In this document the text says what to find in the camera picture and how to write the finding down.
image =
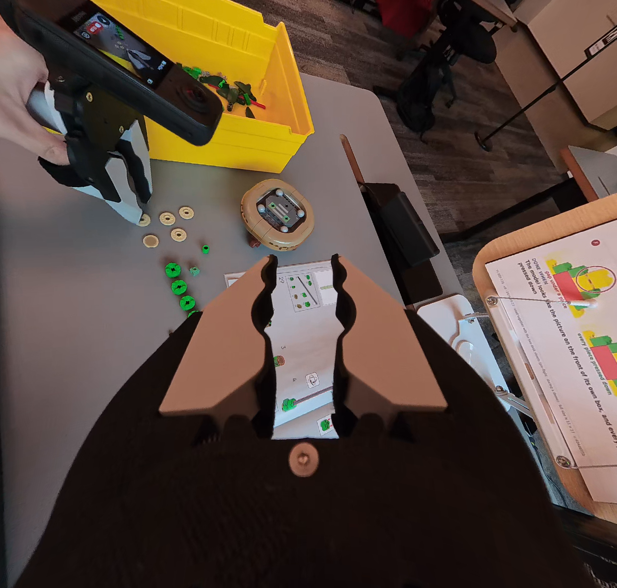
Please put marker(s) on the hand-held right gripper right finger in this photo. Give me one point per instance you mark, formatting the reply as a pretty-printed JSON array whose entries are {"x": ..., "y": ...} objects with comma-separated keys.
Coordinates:
[{"x": 390, "y": 352}]

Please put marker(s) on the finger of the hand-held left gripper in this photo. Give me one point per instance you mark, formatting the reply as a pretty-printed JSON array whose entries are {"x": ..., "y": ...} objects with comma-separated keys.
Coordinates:
[
  {"x": 136, "y": 137},
  {"x": 120, "y": 183}
]

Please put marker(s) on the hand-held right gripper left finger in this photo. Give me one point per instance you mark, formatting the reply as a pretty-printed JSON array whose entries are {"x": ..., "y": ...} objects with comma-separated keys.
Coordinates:
[{"x": 217, "y": 347}]

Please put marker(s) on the tan round brick disc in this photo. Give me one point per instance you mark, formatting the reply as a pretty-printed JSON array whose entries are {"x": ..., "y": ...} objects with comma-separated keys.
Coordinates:
[
  {"x": 186, "y": 212},
  {"x": 145, "y": 221},
  {"x": 167, "y": 218},
  {"x": 151, "y": 240},
  {"x": 178, "y": 234}
]

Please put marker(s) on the grey desk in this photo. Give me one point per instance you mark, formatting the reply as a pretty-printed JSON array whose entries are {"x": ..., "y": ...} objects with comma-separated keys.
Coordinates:
[{"x": 72, "y": 356}]

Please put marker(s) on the person's left hand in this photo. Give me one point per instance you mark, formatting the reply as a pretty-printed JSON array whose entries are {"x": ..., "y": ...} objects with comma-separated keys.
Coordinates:
[{"x": 19, "y": 91}]

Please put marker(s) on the white stand base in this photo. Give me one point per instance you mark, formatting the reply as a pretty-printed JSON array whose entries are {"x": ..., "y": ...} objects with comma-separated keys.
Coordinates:
[{"x": 458, "y": 327}]

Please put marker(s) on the white instruction booklet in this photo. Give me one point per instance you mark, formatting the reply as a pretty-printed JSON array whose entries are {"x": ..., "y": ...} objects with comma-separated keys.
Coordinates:
[{"x": 303, "y": 347}]

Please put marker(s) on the yellow plastic bin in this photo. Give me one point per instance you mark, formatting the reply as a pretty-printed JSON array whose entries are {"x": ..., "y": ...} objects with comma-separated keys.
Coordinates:
[{"x": 241, "y": 149}]

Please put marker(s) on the pile of green brown bricks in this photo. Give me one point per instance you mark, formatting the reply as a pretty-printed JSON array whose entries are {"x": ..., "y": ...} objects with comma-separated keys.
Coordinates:
[{"x": 231, "y": 91}]

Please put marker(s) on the black box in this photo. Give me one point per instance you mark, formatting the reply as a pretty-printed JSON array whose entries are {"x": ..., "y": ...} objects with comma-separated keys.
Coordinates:
[{"x": 400, "y": 226}]

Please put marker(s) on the round tan brick model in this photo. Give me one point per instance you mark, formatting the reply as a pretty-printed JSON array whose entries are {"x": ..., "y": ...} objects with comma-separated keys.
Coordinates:
[{"x": 277, "y": 214}]

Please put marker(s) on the instruction sheet on wooden stand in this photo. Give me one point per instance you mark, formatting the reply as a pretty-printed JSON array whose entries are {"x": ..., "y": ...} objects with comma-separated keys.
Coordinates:
[{"x": 501, "y": 246}]

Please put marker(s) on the black backpack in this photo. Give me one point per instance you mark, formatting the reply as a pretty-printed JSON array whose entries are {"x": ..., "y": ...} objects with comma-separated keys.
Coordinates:
[{"x": 424, "y": 96}]

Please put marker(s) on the grey side table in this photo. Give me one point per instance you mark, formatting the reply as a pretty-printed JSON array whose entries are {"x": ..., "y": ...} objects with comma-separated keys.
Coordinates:
[{"x": 593, "y": 168}]

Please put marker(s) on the black floor stand pole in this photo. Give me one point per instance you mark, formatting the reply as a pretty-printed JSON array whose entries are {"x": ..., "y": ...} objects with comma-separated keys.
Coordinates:
[{"x": 530, "y": 103}]

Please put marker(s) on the red plastic bin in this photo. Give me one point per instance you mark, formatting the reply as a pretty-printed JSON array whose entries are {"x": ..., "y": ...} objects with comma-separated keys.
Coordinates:
[{"x": 402, "y": 2}]

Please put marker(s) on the black office chair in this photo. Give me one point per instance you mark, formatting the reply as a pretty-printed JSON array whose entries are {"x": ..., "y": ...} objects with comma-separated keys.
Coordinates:
[{"x": 475, "y": 43}]

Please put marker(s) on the white cabinet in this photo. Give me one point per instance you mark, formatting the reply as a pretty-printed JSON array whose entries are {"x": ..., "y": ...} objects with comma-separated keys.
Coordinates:
[{"x": 569, "y": 29}]

